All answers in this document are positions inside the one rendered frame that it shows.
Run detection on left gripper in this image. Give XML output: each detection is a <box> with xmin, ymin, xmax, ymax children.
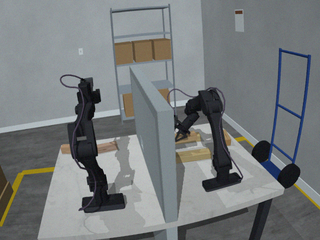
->
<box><xmin>77</xmin><ymin>79</ymin><xmax>101</xmax><ymax>104</ymax></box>

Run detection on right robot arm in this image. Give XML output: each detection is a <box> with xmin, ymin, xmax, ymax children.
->
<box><xmin>184</xmin><ymin>89</ymin><xmax>241</xmax><ymax>190</ymax></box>

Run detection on grey panel wall with slot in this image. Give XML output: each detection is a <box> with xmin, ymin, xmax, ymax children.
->
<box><xmin>129</xmin><ymin>65</ymin><xmax>178</xmax><ymax>240</ymax></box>

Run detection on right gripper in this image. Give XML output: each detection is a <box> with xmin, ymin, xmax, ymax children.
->
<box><xmin>174</xmin><ymin>116</ymin><xmax>194</xmax><ymax>142</ymax></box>

